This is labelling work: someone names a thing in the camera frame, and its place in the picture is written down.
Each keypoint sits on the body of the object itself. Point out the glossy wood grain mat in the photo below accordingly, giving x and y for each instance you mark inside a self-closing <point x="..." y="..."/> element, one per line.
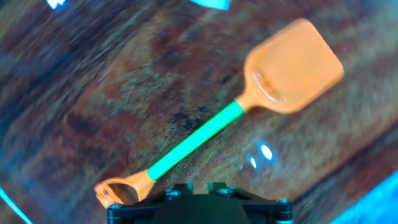
<point x="93" y="93"/>

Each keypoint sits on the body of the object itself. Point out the white tissue sheet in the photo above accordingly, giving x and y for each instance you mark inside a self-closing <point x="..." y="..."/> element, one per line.
<point x="214" y="3"/>

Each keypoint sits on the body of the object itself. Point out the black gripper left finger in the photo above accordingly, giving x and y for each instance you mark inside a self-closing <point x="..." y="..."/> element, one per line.
<point x="136" y="211"/>

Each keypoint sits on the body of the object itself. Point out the blue starry tablecloth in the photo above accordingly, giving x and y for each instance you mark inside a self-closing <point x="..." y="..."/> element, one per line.
<point x="373" y="205"/>

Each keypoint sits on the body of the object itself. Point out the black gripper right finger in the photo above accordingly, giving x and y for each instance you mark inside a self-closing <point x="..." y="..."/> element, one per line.
<point x="270" y="213"/>

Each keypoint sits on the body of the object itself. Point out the orange green toy shovel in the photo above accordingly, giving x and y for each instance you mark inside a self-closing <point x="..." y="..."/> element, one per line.
<point x="289" y="68"/>

